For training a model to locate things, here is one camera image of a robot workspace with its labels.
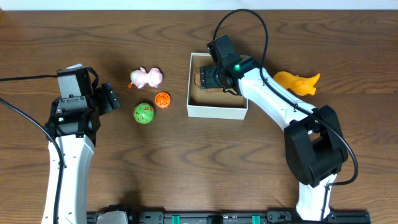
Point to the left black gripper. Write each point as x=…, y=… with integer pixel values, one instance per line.
x=109, y=97

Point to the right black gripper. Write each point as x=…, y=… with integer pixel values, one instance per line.
x=206, y=77

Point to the brown plush toy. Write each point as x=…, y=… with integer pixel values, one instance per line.
x=208, y=91

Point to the white cardboard box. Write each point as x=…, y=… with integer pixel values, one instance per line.
x=216, y=105

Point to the pink pig toy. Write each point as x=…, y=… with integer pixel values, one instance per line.
x=141, y=77

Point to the green patterned ball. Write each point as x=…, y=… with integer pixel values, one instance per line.
x=143, y=113

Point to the orange patterned ball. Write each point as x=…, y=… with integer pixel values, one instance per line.
x=162, y=100

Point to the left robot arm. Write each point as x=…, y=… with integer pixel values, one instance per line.
x=72, y=126

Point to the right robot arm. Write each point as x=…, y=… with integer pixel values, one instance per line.
x=312, y=136

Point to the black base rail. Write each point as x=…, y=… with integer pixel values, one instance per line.
x=120, y=214

